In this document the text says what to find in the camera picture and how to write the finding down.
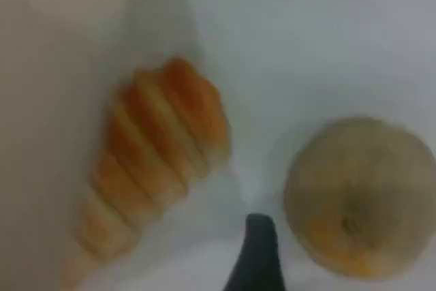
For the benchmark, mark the ridged golden bread roll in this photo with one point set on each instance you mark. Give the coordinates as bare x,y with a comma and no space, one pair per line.
156,141

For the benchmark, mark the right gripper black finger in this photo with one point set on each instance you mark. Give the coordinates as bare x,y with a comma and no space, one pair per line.
257,257

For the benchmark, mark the round egg yolk pastry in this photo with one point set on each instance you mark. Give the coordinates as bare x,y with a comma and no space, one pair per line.
357,195

